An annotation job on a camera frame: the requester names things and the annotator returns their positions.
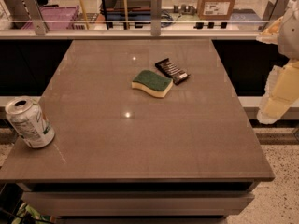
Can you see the black snack bar wrapper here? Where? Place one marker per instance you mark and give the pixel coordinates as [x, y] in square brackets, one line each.
[170, 70]

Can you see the right metal railing post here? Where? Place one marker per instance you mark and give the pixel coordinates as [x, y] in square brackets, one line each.
[277, 8]

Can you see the left metal railing post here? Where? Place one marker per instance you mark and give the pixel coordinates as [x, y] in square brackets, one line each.
[39, 25]

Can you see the white green 7up can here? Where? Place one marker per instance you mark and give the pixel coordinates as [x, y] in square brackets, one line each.
[31, 124]

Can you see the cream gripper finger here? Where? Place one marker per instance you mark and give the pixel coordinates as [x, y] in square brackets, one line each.
[270, 34]
[281, 91]

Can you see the yellow broom handle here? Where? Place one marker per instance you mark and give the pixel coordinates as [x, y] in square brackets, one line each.
[84, 14]

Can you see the green and yellow sponge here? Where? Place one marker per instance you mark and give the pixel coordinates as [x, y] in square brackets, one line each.
[152, 83]

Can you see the purple plastic crate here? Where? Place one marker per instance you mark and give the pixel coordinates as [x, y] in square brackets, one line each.
[58, 18]

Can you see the metal railing post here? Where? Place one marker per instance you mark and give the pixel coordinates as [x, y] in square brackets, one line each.
[39, 25]
[155, 12]
[277, 8]

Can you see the middle metal railing post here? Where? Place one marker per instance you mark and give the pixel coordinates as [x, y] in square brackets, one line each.
[155, 12]

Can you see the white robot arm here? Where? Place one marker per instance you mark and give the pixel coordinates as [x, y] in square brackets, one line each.
[288, 38]

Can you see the brown cardboard box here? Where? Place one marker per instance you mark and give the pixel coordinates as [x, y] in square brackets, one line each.
[215, 9]

